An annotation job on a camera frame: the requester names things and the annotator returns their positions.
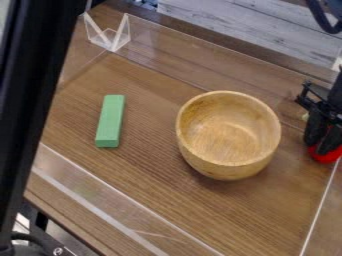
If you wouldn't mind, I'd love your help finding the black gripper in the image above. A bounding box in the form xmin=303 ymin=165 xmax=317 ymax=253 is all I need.
xmin=295 ymin=67 xmax=342 ymax=155

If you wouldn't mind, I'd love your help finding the red plush strawberry toy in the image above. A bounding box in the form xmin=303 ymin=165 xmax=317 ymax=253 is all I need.
xmin=305 ymin=140 xmax=342 ymax=163

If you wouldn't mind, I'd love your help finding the wooden bowl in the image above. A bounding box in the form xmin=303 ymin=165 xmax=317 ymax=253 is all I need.
xmin=174 ymin=90 xmax=281 ymax=181

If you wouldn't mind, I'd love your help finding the green rectangular block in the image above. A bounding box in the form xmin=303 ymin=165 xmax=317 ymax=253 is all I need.
xmin=94 ymin=95 xmax=125 ymax=148

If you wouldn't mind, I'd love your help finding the clear acrylic tray wall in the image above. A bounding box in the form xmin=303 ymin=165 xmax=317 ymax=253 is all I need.
xmin=26 ymin=7 xmax=342 ymax=256

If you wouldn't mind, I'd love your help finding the black cable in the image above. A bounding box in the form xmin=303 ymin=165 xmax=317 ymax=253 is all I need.
xmin=304 ymin=0 xmax=342 ymax=35

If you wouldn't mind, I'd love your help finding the clear acrylic corner bracket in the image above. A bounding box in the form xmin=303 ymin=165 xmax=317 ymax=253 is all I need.
xmin=82 ymin=13 xmax=130 ymax=52

